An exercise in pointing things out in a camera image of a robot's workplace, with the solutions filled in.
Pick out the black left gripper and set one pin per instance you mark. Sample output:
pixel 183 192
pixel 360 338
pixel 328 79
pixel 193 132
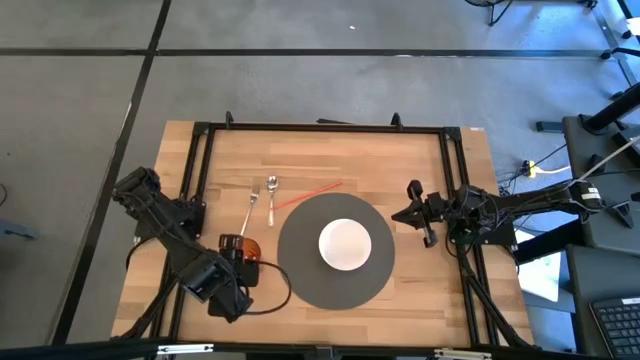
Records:
pixel 245 274

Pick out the yellow power strip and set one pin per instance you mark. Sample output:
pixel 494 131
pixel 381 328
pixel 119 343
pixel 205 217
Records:
pixel 531 169

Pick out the black frame clamp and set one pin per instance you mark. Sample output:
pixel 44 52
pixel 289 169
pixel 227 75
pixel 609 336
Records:
pixel 229 120
pixel 396 121

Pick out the dark grey keyboard desk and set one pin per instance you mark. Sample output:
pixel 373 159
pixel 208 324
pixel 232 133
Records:
pixel 580 280

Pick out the grey computer keyboard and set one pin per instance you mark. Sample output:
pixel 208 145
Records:
pixel 620 325

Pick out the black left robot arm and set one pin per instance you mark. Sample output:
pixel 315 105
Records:
pixel 165 225

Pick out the round grey woven placemat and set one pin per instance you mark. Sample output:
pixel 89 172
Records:
pixel 300 270

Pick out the white bowl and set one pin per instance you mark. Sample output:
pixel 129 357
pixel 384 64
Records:
pixel 345 245

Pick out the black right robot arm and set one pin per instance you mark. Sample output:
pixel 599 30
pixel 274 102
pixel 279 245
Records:
pixel 525 202

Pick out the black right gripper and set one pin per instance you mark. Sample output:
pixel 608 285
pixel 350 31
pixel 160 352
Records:
pixel 437 210

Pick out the silver metal spoon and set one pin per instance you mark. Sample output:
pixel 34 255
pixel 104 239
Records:
pixel 271 184

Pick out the orange translucent plastic cup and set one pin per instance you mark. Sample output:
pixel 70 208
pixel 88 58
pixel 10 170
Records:
pixel 250 250

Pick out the silver metal bracket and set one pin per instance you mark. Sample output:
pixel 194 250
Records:
pixel 462 354
pixel 185 349

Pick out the black floor fan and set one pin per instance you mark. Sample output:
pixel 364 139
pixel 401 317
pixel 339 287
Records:
pixel 497 12

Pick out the white paper sheet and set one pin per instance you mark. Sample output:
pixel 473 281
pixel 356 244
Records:
pixel 540 275

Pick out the silver metal fork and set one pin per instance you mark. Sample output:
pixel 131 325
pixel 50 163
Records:
pixel 248 212

